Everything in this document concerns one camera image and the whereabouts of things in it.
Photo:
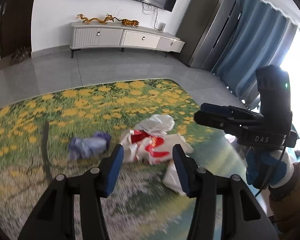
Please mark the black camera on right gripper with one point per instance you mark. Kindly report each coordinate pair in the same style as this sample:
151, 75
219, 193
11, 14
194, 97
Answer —
274, 88

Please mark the red white crumpled bag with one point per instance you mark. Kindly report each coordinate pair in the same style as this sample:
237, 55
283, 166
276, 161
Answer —
141, 146

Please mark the golden tiger figurine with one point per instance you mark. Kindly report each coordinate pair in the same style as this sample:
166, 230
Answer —
127, 22

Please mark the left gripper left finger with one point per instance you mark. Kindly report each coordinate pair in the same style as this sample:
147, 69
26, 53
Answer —
109, 171

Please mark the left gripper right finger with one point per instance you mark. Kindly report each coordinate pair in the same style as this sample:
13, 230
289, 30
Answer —
186, 169

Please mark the golden dragon figurine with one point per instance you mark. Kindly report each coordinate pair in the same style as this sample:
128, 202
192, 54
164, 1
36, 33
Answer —
107, 18

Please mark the grey refrigerator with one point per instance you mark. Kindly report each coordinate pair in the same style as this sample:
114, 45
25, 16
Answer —
206, 29

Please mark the white crumpled tissue bag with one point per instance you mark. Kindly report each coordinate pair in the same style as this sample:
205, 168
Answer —
156, 125

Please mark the white router box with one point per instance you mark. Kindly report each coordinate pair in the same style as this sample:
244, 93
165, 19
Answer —
161, 26

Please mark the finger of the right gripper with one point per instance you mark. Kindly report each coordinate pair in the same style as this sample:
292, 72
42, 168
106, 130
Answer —
214, 121
229, 112

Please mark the white crumpled paper bag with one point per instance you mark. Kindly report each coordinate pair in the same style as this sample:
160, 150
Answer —
171, 179

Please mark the white tv cabinet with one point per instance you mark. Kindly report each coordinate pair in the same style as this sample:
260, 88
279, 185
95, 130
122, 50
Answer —
115, 35

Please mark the purple crumpled wrapper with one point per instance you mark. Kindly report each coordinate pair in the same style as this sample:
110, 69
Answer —
86, 148

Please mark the blue curtain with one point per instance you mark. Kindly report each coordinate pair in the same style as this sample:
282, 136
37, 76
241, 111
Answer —
262, 37

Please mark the brown shoes by door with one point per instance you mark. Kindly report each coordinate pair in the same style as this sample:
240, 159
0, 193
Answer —
20, 55

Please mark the dark brown entrance door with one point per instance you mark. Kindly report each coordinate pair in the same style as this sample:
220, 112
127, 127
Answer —
15, 26

